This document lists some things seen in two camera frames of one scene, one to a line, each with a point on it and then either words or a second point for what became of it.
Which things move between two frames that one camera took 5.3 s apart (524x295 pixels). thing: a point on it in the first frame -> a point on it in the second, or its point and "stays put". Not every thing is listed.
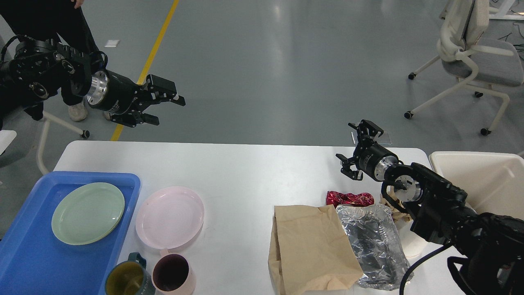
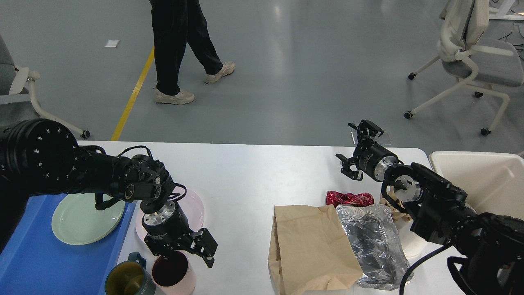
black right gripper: [373, 158] stays put
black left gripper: [111, 92] -> [168, 231]
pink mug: [172, 274] stays put
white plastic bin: [494, 182] stays put
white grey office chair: [484, 67] stays put
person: [45, 19] -> [177, 23]
